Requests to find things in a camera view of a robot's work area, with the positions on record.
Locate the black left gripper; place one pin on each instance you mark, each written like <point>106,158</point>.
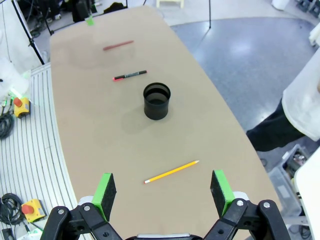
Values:
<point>80,10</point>

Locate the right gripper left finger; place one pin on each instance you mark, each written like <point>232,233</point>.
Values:
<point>103,197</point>

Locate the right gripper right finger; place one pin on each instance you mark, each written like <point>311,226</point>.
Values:
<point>222,195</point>

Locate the dark red pen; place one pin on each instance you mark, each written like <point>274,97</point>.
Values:
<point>117,45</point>

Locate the yellow pencil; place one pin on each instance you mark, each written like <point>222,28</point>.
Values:
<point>172,172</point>

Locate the black marker with pink cap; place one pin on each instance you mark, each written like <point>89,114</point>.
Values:
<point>130,74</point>

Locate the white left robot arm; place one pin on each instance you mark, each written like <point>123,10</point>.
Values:
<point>11,77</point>

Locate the black cylindrical pen holder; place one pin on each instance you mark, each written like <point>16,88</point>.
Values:
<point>157,111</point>

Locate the clear plastic storage bin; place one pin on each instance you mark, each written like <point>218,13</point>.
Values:
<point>282,180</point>

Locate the black light stand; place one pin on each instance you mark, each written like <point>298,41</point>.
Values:
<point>30,37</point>

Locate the yellow emergency stop box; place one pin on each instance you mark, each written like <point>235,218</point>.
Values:
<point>33,211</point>
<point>22,107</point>

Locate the grey slotted aluminium platform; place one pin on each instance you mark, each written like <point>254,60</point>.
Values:
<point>37,150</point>

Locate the white rounded table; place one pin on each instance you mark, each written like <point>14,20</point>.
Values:
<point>308,190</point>

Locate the thin black stand pole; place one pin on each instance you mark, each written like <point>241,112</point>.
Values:
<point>209,12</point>

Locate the person in white t-shirt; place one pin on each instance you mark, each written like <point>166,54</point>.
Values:
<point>302,105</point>

